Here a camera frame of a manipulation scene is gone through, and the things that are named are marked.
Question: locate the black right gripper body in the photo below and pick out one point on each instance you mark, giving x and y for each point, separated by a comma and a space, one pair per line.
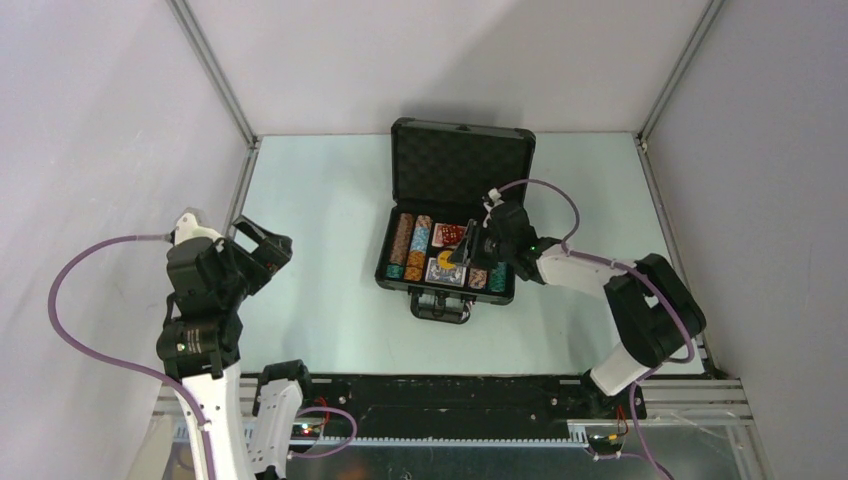
484, 248

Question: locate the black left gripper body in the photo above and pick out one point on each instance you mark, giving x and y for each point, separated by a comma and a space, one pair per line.
236, 284

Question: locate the black poker case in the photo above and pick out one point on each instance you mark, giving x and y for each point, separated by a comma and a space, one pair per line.
443, 170

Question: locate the yellow big blind button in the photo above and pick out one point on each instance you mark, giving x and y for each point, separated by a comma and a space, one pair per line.
444, 259

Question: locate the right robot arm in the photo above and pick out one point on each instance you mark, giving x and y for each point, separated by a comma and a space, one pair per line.
655, 315

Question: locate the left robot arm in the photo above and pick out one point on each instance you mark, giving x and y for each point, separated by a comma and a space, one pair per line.
201, 355

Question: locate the red dice set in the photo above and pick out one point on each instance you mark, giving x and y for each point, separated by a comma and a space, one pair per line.
447, 235

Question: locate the purple green chip stack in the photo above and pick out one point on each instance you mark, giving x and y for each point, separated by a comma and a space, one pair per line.
498, 278

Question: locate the pink brown chip stack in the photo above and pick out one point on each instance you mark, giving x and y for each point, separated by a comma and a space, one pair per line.
477, 278

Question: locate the blue playing card deck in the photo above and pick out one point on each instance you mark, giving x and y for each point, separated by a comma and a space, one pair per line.
453, 275

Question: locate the blue orange chip stack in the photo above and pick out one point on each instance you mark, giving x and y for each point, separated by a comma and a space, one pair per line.
416, 257

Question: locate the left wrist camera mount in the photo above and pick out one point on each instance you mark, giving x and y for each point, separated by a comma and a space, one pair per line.
191, 224

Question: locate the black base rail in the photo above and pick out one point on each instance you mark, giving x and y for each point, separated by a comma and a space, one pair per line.
470, 408

